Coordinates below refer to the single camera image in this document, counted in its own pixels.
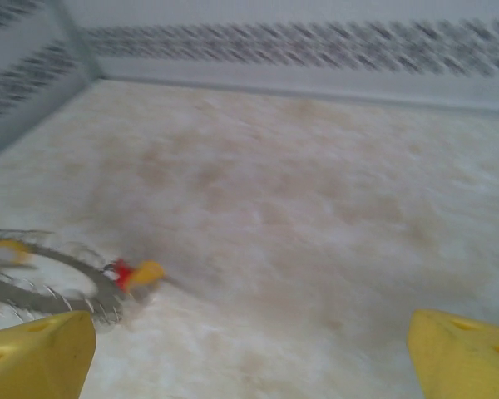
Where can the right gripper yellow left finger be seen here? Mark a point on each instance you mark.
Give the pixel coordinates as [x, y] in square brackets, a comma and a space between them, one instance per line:
[37, 361]

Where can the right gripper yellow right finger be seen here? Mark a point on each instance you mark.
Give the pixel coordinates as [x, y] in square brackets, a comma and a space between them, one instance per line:
[465, 365]

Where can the metal keyring bunch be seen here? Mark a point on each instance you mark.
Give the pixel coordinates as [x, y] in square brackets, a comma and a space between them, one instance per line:
[104, 291]

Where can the red plastic key tag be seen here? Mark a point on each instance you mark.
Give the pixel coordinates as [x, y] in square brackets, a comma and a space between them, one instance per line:
[123, 274]

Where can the aluminium frame post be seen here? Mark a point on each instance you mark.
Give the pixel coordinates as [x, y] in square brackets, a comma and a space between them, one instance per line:
[81, 41]

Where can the aluminium frame bar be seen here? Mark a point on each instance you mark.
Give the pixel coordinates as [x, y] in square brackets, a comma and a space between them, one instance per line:
[274, 89]

